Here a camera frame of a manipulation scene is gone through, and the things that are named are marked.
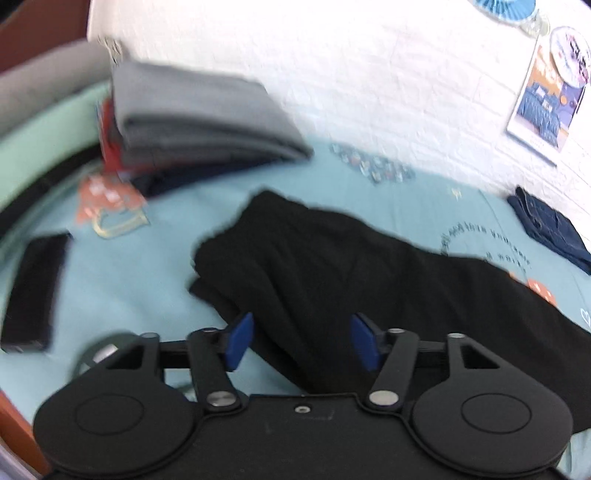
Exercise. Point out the wall poster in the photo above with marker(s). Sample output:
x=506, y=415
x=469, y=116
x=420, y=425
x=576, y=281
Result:
x=540, y=110

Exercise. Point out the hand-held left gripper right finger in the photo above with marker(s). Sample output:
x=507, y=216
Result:
x=364, y=342

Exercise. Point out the brown wooden bed frame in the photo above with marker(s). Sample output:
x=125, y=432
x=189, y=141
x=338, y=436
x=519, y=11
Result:
x=37, y=27

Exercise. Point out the grey pillow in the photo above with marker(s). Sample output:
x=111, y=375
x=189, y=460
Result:
x=51, y=74

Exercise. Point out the flat black case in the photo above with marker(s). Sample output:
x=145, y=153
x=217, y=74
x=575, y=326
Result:
x=32, y=290

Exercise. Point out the round printed hand fan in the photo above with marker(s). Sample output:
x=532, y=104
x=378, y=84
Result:
x=572, y=55

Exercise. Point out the black pants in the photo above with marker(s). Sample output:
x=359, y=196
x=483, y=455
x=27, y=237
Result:
x=369, y=281

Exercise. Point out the blue pleated hand fan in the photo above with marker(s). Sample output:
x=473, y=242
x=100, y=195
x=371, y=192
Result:
x=508, y=9

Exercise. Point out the mint green bedding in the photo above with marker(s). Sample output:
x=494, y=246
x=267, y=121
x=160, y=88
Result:
x=51, y=134

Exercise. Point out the folded grey cloth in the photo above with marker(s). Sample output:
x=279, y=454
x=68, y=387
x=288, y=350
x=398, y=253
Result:
x=194, y=115

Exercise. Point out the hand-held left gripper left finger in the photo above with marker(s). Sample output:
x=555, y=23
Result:
x=241, y=339

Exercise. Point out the folded denim jeans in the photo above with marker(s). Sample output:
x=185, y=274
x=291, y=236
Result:
x=551, y=226

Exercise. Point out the folded red cloth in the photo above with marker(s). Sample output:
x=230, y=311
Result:
x=110, y=138

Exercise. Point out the folded navy cloth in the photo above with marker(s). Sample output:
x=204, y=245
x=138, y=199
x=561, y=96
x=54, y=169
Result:
x=184, y=177

